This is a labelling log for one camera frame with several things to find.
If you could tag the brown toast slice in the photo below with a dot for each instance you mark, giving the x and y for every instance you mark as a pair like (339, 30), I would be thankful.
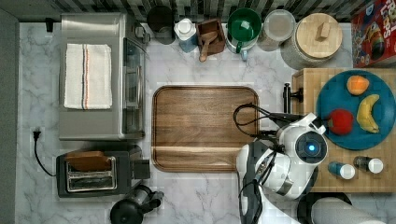
(88, 161)

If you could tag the dark shaker white cap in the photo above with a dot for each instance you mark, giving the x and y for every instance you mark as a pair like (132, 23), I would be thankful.
(373, 165)

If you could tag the green mug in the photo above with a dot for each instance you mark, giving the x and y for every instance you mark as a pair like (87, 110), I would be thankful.
(243, 29)

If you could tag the paper towel roll holder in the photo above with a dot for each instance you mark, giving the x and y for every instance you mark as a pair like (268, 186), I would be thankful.
(331, 208)

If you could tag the black slot toaster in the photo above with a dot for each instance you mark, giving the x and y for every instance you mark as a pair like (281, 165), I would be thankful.
(127, 170)

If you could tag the yellow banana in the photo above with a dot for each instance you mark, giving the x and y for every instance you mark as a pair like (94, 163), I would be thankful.
(365, 114)

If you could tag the dark grey cup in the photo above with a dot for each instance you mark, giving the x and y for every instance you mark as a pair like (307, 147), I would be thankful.
(160, 20)

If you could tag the black wall outlet plug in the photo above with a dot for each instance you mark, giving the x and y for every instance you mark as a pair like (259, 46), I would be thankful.
(49, 24)

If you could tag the canister with wooden lid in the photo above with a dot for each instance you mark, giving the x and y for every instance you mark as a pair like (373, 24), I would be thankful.
(314, 41)

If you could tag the red apple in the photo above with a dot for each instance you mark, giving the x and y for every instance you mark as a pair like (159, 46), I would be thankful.
(340, 121)

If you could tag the blue shaker white cap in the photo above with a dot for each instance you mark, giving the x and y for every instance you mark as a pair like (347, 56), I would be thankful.
(343, 170)

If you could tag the white capped blue bottle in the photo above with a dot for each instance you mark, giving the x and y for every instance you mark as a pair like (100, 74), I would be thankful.
(185, 31)

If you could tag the red cereal box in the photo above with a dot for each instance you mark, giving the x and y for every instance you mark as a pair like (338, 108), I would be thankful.
(374, 35)

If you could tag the wooden box with scoop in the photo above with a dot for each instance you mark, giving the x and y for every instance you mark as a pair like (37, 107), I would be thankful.
(211, 38)

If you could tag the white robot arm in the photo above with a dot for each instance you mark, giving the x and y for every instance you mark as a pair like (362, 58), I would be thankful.
(285, 163)

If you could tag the wooden serving tray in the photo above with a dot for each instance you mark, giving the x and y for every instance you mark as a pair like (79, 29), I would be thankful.
(193, 129)

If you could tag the black drawer handle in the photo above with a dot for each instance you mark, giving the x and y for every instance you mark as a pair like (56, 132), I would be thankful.
(288, 95)

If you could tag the clear lidded glass jar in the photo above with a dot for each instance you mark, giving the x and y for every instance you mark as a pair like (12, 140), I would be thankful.
(278, 27)

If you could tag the blue plate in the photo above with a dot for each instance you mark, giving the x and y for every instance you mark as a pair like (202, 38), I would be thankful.
(335, 95)

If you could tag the orange fruit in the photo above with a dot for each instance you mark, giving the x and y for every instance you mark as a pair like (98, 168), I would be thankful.
(357, 85)

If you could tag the silver toaster oven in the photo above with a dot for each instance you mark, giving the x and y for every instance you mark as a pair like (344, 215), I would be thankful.
(125, 119)

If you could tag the white striped dish towel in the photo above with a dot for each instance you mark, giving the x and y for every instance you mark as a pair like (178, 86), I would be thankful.
(87, 83)

